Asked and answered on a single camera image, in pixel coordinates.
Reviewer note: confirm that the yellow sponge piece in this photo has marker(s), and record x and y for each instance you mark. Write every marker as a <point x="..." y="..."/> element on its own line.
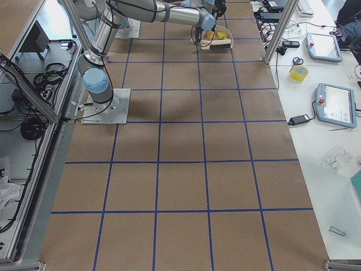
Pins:
<point x="221" y="35"/>

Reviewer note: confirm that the beige plastic dustpan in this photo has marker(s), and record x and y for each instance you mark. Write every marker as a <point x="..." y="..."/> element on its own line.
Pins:
<point x="219" y="28"/>

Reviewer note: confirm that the black handled scissors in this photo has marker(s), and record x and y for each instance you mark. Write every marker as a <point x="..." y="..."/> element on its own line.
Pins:
<point x="296" y="61"/>

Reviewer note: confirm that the black power adapter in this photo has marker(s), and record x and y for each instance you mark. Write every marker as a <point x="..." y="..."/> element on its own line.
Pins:
<point x="298" y="120"/>

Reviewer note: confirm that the near teach pendant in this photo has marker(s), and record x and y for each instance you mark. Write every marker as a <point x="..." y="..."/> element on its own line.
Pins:
<point x="335" y="105"/>

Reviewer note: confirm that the yellow tape roll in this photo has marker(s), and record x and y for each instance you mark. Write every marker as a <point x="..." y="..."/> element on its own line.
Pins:
<point x="298" y="73"/>

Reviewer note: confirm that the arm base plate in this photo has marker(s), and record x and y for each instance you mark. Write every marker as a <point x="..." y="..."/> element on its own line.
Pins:
<point x="129" y="29"/>
<point x="116" y="113"/>

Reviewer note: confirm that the aluminium frame post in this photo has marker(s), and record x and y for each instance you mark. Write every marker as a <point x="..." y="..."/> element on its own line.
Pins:
<point x="279" y="30"/>

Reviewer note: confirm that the teach pendant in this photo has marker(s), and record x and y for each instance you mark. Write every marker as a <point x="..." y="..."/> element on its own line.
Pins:
<point x="323" y="47"/>
<point x="335" y="105"/>

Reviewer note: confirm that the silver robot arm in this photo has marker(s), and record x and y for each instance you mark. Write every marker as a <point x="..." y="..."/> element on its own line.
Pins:
<point x="198" y="14"/>
<point x="115" y="17"/>

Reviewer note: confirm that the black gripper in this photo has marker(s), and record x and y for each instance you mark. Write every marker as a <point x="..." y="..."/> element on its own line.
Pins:
<point x="220" y="4"/>
<point x="198" y="33"/>

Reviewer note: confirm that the far teach pendant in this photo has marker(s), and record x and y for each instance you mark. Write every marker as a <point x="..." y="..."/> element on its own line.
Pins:
<point x="323" y="47"/>

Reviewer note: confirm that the beige hand brush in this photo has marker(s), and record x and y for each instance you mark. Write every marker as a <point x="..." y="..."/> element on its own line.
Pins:
<point x="215" y="44"/>

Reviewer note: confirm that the clear plastic bag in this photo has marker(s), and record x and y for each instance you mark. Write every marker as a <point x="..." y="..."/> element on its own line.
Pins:
<point x="335" y="157"/>

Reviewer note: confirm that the black monitor on shelf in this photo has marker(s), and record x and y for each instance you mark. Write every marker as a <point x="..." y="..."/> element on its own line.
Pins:
<point x="36" y="41"/>

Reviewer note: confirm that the orange potato toy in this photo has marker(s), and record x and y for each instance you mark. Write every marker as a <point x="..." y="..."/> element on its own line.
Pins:
<point x="211" y="35"/>

